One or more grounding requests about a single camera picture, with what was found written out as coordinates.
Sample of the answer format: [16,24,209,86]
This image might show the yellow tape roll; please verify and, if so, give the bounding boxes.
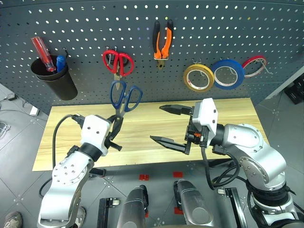
[183,64,215,93]

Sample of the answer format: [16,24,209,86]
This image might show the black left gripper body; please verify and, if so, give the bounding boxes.
[104,122,115,149]

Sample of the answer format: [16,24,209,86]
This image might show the dark grey perforated pegboard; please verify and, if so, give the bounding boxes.
[0,0,304,115]

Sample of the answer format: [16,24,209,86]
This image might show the black cup holder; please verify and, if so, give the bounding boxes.
[30,55,78,101]

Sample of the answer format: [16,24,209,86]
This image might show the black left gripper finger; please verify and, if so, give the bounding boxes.
[108,141,123,152]
[110,115,124,142]

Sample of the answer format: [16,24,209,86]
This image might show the blue tape roll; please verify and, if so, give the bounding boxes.
[211,59,246,91]

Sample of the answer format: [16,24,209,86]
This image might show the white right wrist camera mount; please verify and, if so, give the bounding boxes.
[191,97,219,141]

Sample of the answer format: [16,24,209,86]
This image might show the red handle scissors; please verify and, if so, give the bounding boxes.
[102,49,135,83]

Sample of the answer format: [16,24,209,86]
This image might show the camouflage shoe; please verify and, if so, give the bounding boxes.
[75,206,87,227]
[4,211,23,228]

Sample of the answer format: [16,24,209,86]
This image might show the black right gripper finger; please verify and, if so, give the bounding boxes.
[149,135,188,153]
[159,104,192,116]

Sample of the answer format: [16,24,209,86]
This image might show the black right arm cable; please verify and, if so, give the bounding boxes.
[200,142,250,191]

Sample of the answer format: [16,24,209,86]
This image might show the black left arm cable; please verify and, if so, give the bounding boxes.
[38,114,84,199]

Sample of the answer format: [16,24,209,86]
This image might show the red tape roll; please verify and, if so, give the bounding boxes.
[241,55,267,79]

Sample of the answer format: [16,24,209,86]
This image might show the orange and black pliers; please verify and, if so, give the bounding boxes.
[152,19,175,70]

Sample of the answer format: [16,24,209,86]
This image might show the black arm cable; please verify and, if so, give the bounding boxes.
[38,114,84,199]
[200,142,250,191]

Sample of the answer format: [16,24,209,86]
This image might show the red transparent handle screwdriver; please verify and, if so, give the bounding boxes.
[30,37,57,73]

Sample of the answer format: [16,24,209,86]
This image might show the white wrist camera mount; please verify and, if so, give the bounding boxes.
[191,97,219,141]
[80,114,112,157]

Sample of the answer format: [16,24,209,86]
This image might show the blue handle scissors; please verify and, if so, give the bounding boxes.
[110,80,143,119]

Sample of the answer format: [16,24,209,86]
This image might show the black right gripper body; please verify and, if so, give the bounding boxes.
[183,106,210,156]

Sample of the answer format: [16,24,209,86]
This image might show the silver wire pegboard hook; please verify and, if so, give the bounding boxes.
[260,59,274,76]

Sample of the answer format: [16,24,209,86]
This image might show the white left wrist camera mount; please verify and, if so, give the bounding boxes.
[80,114,112,157]

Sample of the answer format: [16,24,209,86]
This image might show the black stand frame bar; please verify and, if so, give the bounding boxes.
[97,197,121,228]
[217,187,248,228]

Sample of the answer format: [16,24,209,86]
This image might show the black plastic crate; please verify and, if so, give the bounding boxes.
[285,73,304,105]

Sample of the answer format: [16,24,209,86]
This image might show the blue handle screwdriver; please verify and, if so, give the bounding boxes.
[56,55,67,73]

